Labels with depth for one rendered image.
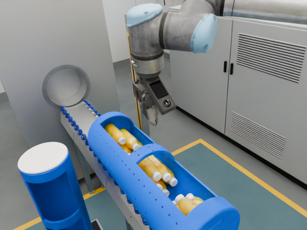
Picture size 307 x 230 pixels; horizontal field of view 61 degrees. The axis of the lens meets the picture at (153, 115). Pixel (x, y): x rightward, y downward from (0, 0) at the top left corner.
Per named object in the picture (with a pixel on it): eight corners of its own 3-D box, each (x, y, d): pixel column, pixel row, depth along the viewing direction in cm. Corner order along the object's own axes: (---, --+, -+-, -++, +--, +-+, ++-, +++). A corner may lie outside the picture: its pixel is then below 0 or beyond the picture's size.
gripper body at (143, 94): (153, 90, 87) (151, 57, 79) (167, 102, 81) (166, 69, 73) (133, 97, 84) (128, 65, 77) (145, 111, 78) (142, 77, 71)
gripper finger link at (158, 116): (156, 114, 91) (154, 93, 86) (165, 123, 87) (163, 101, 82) (148, 117, 90) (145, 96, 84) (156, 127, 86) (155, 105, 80)
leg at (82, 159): (93, 189, 266) (79, 140, 234) (95, 192, 262) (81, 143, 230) (87, 191, 264) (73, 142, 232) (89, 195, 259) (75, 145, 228)
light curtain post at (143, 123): (154, 204, 244) (132, 13, 157) (158, 208, 239) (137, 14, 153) (149, 207, 241) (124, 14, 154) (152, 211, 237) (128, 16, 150)
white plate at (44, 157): (11, 156, 153) (12, 158, 154) (27, 180, 135) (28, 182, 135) (55, 136, 168) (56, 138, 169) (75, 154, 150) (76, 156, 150)
